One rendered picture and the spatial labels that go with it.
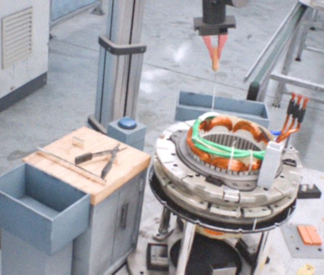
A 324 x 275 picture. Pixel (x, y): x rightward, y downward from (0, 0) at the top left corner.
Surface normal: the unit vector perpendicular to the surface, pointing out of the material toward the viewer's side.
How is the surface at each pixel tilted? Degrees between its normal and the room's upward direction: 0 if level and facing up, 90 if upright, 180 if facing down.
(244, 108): 90
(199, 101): 90
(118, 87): 90
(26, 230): 90
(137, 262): 0
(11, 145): 0
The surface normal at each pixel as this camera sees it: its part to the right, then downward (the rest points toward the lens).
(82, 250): -0.52, 0.36
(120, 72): 0.53, 0.47
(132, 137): 0.75, 0.40
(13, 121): 0.13, -0.87
